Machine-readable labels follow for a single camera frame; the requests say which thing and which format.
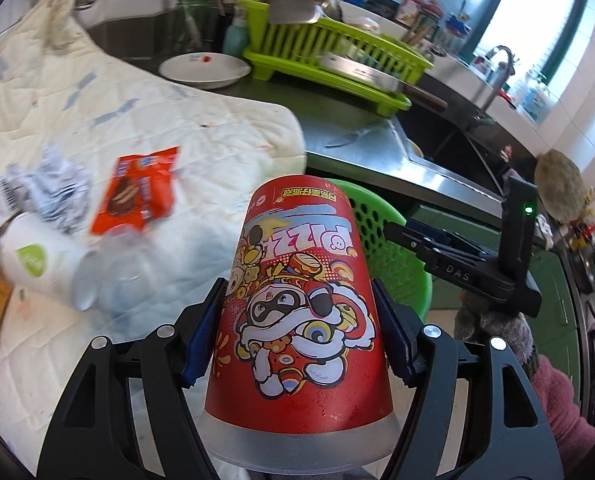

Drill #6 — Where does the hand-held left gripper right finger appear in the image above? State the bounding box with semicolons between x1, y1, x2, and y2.
371;276;564;480

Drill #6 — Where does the green dish rack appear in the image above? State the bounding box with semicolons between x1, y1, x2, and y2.
237;0;435;112

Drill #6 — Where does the steel cleaver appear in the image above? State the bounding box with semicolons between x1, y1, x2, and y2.
322;51;451;111

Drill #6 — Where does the steel faucet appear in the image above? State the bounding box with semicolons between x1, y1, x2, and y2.
470;45;521;118

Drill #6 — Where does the white pump bottle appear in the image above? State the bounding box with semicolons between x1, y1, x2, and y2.
510;72;528;106

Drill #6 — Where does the green plastic basket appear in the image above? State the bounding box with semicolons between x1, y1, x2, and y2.
330;177;434;322

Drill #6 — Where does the round woven mat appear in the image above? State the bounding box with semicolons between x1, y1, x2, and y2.
534;150;587;222

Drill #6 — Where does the steel pot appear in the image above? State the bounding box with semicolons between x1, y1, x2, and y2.
261;0;341;26

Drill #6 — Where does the steel sink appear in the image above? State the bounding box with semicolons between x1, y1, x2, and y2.
395;90;533;196

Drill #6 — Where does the green glass jar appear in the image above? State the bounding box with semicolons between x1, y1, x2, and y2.
172;0;220;56

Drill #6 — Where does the small steel knife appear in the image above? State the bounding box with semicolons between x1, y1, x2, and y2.
325;127;373;149

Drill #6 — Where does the red printed paper cup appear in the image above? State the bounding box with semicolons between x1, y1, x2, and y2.
202;174;404;472

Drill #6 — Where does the clear plastic cup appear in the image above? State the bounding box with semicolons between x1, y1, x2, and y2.
72;224;180;317

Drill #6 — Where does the white paper cup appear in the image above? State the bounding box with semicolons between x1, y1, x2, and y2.
0;211;88;307

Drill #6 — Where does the orange snack wrapper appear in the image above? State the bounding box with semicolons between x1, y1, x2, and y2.
90;146;182;237

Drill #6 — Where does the green framed window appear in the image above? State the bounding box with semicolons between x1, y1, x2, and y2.
347;0;583;76

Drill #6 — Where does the printed paper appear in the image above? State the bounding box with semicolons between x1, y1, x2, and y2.
4;142;92;235

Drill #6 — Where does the person's right forearm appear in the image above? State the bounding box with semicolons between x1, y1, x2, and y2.
525;355;595;466

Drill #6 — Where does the white detergent jug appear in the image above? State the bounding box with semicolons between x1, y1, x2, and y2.
520;72;551;122

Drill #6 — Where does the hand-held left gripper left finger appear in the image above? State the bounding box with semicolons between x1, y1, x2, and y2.
36;276;228;480

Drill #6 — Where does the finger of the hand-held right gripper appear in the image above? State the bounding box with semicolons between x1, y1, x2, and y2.
407;219;483;252
381;222;458;261

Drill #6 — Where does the white ceramic bowl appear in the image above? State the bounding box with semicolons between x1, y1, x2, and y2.
158;51;252;91

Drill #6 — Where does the person's right hand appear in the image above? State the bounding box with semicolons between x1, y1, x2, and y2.
454;294;534;376

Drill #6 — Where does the white ceramic dish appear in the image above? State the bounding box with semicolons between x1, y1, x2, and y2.
342;2;398;31

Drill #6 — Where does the cream quilted blanket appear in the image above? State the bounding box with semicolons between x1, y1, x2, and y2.
0;0;309;461

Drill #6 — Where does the teal dish soap bottle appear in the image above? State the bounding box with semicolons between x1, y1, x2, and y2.
221;14;250;58

